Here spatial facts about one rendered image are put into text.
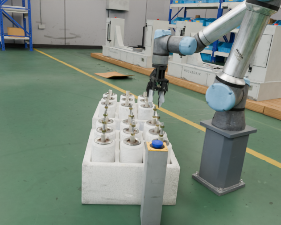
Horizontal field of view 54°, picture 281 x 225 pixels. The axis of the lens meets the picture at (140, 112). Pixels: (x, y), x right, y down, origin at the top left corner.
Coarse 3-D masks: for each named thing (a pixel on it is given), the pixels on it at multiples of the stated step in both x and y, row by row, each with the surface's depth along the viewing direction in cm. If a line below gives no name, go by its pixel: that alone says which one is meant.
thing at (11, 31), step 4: (8, 28) 591; (12, 28) 589; (16, 28) 593; (20, 28) 597; (8, 32) 594; (12, 32) 591; (16, 32) 595; (20, 32) 599; (24, 32) 604; (8, 36) 601; (12, 36) 593
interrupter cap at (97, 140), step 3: (96, 138) 114; (99, 138) 114; (108, 138) 115; (111, 138) 115; (96, 141) 111; (99, 141) 112; (108, 141) 112; (111, 141) 112; (102, 144) 109; (105, 144) 110
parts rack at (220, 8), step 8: (192, 8) 770; (200, 8) 745; (208, 8) 721; (216, 8) 699; (224, 8) 679; (184, 16) 798; (232, 32) 664; (216, 40) 638; (232, 40) 666; (216, 48) 644; (224, 56) 623
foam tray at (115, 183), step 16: (144, 144) 133; (144, 160) 114; (176, 160) 116; (96, 176) 109; (112, 176) 110; (128, 176) 110; (176, 176) 112; (96, 192) 111; (112, 192) 112; (128, 192) 112; (176, 192) 114
